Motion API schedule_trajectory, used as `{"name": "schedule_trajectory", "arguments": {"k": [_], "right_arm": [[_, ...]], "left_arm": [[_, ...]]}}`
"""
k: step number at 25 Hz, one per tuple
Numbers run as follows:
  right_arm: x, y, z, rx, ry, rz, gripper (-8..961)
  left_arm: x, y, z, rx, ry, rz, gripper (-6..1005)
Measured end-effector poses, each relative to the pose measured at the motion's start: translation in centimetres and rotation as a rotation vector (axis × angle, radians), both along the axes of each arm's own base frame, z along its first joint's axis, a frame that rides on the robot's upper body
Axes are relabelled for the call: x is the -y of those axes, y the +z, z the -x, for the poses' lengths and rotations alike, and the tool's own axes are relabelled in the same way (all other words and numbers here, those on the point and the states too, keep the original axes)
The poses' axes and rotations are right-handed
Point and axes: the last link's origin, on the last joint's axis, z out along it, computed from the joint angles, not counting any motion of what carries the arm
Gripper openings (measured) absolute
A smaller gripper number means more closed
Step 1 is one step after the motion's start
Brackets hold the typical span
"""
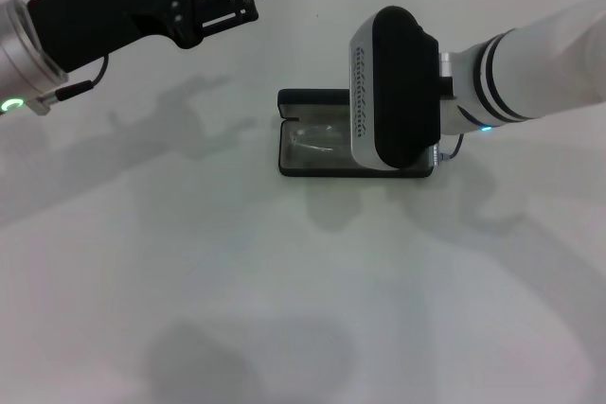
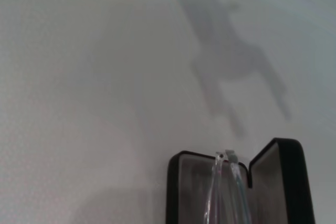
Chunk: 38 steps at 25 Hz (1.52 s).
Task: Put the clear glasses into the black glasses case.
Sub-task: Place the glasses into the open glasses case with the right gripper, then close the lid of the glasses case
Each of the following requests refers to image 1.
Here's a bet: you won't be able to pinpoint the black glasses case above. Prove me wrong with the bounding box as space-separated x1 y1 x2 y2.
276 87 437 180

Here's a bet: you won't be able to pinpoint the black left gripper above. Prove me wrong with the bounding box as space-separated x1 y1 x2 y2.
26 0 201 73

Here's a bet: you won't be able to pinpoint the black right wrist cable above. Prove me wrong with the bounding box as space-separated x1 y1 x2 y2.
428 132 466 168

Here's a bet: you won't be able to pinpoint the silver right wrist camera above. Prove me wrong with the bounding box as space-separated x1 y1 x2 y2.
347 5 445 174

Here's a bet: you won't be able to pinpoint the clear transparent glasses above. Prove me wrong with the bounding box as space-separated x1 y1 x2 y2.
285 121 354 157

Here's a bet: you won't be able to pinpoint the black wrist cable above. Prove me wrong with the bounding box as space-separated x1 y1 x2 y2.
428 132 466 168
27 53 112 116

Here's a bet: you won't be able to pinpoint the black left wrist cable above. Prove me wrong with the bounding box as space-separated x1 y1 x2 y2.
27 53 112 116

